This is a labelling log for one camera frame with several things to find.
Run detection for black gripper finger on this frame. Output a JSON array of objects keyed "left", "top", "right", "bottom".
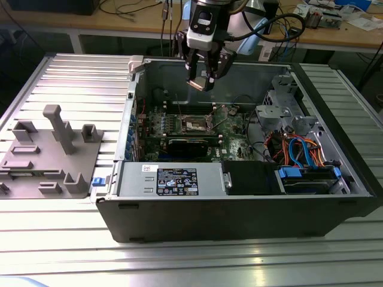
[
  {"left": 205, "top": 50, "right": 238, "bottom": 92},
  {"left": 175, "top": 29, "right": 200, "bottom": 84}
]

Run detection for silver CPU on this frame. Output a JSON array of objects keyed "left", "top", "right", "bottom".
[{"left": 187, "top": 76, "right": 210, "bottom": 91}]

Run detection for black RAM slot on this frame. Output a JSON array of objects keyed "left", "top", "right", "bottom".
[
  {"left": 165, "top": 110, "right": 216, "bottom": 116},
  {"left": 164, "top": 135, "right": 222, "bottom": 140},
  {"left": 164, "top": 132, "right": 222, "bottom": 137},
  {"left": 163, "top": 108, "right": 217, "bottom": 113},
  {"left": 163, "top": 102, "right": 217, "bottom": 108},
  {"left": 165, "top": 105, "right": 216, "bottom": 110}
]

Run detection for CPU socket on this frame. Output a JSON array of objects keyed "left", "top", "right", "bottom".
[{"left": 181, "top": 113, "right": 210, "bottom": 134}]

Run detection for black drive bay cover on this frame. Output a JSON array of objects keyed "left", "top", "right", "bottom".
[{"left": 223, "top": 160, "right": 281, "bottom": 197}]

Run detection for white label sheet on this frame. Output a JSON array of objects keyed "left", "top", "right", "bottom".
[{"left": 257, "top": 41, "right": 272, "bottom": 62}]

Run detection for white plastic case latch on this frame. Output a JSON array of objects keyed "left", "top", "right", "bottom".
[{"left": 127, "top": 55, "right": 145, "bottom": 74}]

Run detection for black upright box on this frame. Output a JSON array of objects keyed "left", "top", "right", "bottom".
[{"left": 263, "top": 0, "right": 281, "bottom": 35}]

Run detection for grey metal drive cage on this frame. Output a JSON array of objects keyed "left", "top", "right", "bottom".
[{"left": 255, "top": 74, "right": 323, "bottom": 139}]

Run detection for green motherboard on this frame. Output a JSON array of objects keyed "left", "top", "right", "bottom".
[{"left": 136, "top": 101, "right": 257, "bottom": 164}]

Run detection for copper coil device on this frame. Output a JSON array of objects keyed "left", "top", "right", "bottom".
[{"left": 303, "top": 8, "right": 323, "bottom": 30}]

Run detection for wooden desk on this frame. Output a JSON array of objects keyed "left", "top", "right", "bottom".
[{"left": 0, "top": 0, "right": 383, "bottom": 54}]

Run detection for black graphics card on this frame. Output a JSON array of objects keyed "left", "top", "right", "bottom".
[{"left": 165, "top": 137, "right": 209, "bottom": 158}]

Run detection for small electronics box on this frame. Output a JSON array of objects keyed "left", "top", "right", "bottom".
[{"left": 321, "top": 10, "right": 342, "bottom": 30}]

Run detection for hard disk in blue carrier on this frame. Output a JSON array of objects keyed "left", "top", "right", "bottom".
[{"left": 275, "top": 166, "right": 342, "bottom": 196}]

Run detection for blue box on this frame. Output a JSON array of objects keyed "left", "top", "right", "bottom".
[{"left": 334, "top": 0, "right": 372, "bottom": 10}]

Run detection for black monitor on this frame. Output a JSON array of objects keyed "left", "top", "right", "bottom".
[{"left": 7, "top": 0, "right": 97, "bottom": 16}]

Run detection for white papers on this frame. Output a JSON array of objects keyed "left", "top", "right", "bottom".
[{"left": 346, "top": 17, "right": 380, "bottom": 31}]

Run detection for grey power supply unit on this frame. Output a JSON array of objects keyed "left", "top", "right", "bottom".
[{"left": 114, "top": 161, "right": 226, "bottom": 199}]

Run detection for black PC case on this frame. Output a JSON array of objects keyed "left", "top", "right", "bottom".
[{"left": 95, "top": 55, "right": 383, "bottom": 245}]

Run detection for grey parts rack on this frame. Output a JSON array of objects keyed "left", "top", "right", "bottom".
[{"left": 0, "top": 103, "right": 105, "bottom": 200}]

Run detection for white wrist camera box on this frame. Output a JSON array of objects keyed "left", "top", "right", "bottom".
[{"left": 186, "top": 10, "right": 217, "bottom": 51}]

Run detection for thick black camera cable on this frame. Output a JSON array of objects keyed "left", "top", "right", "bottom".
[{"left": 227, "top": 14, "right": 308, "bottom": 43}]

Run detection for red wire bundle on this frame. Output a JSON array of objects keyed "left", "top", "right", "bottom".
[{"left": 263, "top": 131, "right": 288, "bottom": 164}]

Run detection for blue flat data wire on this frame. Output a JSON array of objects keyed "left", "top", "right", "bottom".
[{"left": 287, "top": 133, "right": 314, "bottom": 170}]

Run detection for orange wire bundle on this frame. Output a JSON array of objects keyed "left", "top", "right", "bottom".
[{"left": 307, "top": 138, "right": 332, "bottom": 169}]

